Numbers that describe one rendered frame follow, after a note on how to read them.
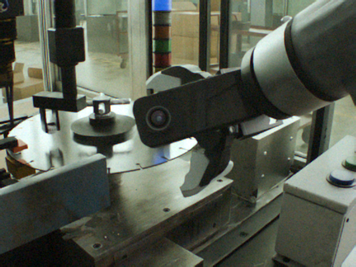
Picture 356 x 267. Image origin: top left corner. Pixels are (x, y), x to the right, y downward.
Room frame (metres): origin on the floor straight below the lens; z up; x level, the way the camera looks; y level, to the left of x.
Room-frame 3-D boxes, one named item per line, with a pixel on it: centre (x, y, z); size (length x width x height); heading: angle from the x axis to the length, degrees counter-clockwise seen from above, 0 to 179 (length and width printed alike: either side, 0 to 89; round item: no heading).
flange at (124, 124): (0.59, 0.13, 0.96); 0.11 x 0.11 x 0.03
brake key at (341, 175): (0.50, -0.26, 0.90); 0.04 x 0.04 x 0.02
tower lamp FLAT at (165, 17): (0.88, 0.04, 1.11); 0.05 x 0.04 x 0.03; 46
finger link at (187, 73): (0.40, -0.01, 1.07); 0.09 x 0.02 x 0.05; 35
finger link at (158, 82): (0.45, 0.00, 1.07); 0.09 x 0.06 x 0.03; 35
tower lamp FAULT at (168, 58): (0.88, 0.04, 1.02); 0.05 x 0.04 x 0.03; 46
